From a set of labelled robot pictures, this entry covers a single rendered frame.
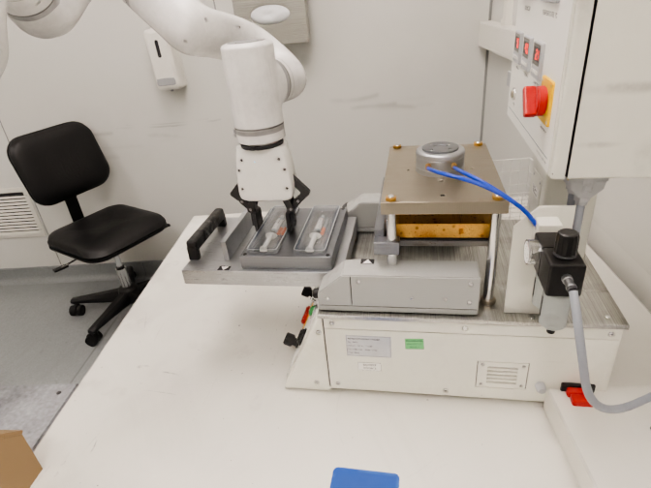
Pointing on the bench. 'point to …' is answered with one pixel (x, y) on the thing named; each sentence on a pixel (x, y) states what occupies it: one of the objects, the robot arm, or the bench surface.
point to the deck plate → (598, 314)
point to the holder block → (286, 259)
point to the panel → (304, 334)
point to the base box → (451, 359)
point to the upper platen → (443, 229)
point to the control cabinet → (576, 113)
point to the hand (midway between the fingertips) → (274, 220)
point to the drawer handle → (204, 232)
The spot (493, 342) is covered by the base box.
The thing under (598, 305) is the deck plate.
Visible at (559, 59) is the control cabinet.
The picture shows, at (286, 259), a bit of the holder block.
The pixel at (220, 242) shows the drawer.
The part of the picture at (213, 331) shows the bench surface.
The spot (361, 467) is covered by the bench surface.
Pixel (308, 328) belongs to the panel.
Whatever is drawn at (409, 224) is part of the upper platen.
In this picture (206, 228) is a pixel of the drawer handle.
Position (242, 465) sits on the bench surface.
